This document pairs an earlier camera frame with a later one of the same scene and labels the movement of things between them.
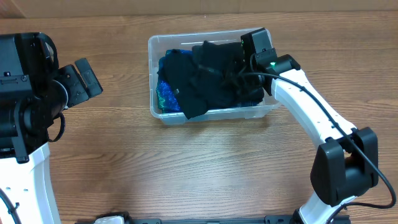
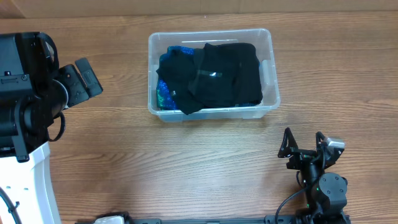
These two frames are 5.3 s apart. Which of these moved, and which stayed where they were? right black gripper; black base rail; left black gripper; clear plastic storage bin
Moved: right black gripper
Stayed: left black gripper; clear plastic storage bin; black base rail
